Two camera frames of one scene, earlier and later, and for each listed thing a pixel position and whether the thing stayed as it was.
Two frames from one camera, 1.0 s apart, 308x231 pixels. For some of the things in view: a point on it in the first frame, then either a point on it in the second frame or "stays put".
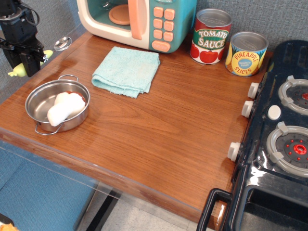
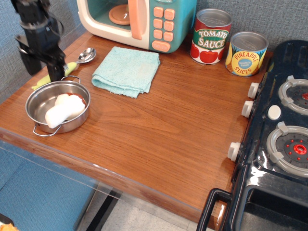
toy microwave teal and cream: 167,25 stays put
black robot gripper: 21,36 → 42,39
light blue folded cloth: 126,71 stays put
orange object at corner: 8,227 stays put
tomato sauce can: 212,27 stays put
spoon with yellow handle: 61,44 → 87,54
